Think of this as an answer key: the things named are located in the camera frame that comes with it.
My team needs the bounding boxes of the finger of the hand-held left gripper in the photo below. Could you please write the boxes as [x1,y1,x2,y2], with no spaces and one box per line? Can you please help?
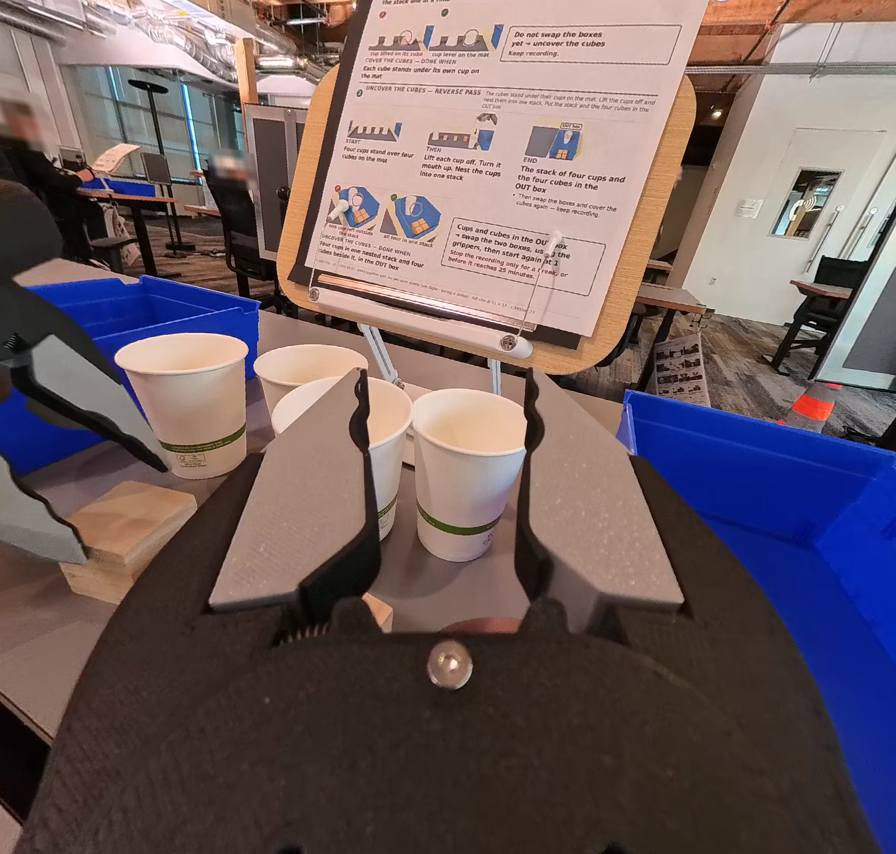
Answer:
[10,336,170,474]
[0,451,90,565]

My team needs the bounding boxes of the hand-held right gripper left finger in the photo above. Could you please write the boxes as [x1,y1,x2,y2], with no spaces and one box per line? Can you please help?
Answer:
[210,368,382,614]

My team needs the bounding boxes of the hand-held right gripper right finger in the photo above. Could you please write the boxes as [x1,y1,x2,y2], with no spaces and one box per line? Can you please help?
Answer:
[514,368,686,627]

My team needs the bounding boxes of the white paper cup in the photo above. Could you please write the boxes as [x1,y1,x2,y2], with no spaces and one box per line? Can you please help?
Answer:
[272,376,414,541]
[253,344,370,414]
[412,389,527,562]
[115,333,249,480]

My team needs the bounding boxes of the blue plastic bin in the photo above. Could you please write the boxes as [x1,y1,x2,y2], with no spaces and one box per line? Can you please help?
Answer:
[616,389,896,848]
[0,275,261,477]

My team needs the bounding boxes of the small blue bin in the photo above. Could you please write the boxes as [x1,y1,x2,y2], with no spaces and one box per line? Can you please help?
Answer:
[80,176,158,200]

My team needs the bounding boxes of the background work desk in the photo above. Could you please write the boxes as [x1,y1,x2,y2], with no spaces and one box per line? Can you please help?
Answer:
[77,189,179,277]

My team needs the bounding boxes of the printed leaflet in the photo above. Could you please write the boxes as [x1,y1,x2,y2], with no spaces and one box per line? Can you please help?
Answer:
[651,336,711,407]

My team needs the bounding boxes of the black floor lamp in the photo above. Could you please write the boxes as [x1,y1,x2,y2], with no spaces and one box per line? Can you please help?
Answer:
[128,78,186,258]

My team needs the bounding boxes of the black mesh office chair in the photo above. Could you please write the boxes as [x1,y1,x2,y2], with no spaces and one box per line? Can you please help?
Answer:
[206,168,274,298]

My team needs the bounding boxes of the brown top desk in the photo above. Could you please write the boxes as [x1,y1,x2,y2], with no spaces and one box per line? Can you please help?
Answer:
[633,283,711,386]

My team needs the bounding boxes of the orange floor cone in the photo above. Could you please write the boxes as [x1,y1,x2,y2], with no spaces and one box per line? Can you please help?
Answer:
[779,381,844,435]

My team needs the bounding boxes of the instruction sheet on stand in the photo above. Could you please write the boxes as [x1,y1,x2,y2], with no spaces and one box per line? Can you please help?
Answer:
[276,0,697,466]

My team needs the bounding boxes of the grey framed partition panel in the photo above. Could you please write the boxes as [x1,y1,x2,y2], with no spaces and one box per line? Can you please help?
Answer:
[241,105,309,267]
[815,189,896,382]

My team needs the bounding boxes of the printed instruction sheet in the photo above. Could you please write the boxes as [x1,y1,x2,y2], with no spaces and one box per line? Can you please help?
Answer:
[306,0,725,337]

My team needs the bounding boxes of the wooden post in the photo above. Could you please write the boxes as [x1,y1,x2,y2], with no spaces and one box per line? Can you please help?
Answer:
[234,38,260,106]

